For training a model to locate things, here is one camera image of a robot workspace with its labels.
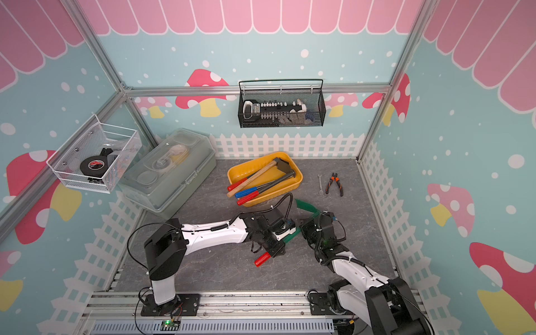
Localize green handled small hoe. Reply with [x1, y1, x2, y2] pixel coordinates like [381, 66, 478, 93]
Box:
[255, 200, 320, 267]

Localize wooden handled small hoe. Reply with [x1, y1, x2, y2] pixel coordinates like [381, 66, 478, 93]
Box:
[227, 158, 281, 198]

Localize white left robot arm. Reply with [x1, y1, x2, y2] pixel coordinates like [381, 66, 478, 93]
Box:
[144, 207, 297, 307]

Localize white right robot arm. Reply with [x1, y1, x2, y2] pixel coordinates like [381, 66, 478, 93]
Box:
[300, 212, 435, 334]

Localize translucent green storage box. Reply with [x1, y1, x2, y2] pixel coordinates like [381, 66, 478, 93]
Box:
[120, 128, 216, 220]

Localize small steel wrench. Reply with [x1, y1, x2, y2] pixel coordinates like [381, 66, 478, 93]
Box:
[318, 174, 325, 195]

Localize orange black pliers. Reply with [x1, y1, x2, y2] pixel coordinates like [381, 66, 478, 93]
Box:
[325, 172, 345, 198]

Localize yellow plastic tray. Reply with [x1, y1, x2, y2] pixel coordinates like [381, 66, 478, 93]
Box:
[228, 152, 304, 207]

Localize white socket set holder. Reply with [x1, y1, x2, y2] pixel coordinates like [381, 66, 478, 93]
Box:
[240, 99, 308, 124]

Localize black tape roll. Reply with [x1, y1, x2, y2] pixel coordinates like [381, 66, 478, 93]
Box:
[80, 156, 109, 178]

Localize black wire mesh basket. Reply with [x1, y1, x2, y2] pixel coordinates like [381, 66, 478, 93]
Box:
[237, 79, 326, 128]

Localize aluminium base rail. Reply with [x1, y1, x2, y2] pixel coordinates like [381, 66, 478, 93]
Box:
[79, 290, 432, 335]

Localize clear acrylic wall bin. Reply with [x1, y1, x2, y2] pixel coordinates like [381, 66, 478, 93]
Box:
[47, 115, 142, 194]

